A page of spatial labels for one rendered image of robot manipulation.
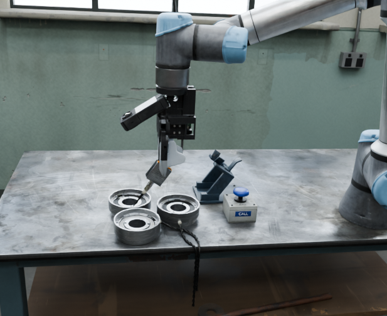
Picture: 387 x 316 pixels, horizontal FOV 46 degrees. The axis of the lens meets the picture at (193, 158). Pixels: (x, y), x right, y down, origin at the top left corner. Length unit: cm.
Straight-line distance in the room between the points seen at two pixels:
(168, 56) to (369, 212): 62
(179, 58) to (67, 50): 170
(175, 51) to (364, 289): 88
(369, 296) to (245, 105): 165
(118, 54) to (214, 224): 166
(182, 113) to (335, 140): 215
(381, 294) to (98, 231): 82
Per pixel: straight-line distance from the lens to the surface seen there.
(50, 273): 139
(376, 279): 150
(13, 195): 128
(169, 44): 96
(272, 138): 291
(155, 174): 107
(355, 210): 122
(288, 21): 107
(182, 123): 100
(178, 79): 98
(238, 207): 111
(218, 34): 96
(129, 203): 117
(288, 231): 113
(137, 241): 102
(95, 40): 261
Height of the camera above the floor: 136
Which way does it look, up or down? 22 degrees down
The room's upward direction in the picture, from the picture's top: 3 degrees clockwise
